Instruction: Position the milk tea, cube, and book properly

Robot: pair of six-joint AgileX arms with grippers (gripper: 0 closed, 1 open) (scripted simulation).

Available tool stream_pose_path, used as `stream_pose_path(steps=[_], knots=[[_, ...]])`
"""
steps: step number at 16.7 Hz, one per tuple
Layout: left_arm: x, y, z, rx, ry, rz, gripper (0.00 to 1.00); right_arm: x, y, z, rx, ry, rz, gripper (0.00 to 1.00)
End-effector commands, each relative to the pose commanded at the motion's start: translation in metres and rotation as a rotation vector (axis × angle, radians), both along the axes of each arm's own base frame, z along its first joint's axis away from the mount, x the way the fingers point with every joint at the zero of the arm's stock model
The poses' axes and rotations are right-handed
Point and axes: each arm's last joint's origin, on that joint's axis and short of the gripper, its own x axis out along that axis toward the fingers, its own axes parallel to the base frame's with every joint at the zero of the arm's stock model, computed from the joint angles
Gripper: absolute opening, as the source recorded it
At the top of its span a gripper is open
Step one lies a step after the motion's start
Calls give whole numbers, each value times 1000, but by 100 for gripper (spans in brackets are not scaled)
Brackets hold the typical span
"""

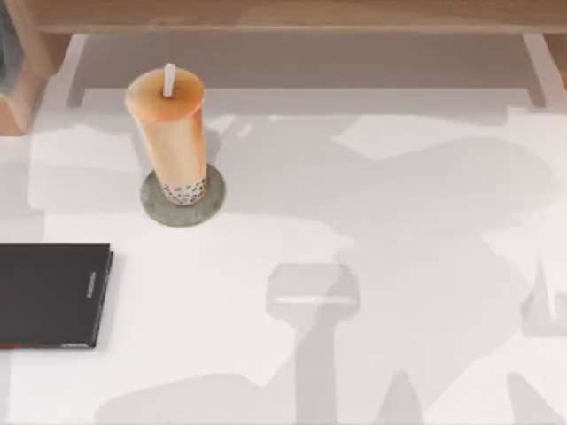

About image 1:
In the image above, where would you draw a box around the black book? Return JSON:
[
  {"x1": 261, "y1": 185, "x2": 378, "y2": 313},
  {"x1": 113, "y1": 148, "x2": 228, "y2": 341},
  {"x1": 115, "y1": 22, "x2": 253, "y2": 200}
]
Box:
[{"x1": 0, "y1": 242, "x2": 115, "y2": 351}]

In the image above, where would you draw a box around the wooden shelf unit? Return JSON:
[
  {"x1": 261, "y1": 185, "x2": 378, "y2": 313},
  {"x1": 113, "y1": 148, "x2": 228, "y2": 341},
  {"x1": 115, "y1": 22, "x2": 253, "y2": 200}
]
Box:
[{"x1": 0, "y1": 0, "x2": 567, "y2": 136}]

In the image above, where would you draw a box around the grey round coaster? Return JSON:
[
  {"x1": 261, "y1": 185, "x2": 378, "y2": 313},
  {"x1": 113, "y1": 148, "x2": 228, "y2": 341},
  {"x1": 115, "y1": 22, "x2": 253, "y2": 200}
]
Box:
[{"x1": 140, "y1": 163, "x2": 227, "y2": 228}]

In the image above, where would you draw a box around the orange bubble tea cup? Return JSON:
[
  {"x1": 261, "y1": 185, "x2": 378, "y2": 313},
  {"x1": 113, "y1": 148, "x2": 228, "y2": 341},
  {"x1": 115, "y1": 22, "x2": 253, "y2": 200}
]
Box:
[{"x1": 124, "y1": 63, "x2": 209, "y2": 208}]

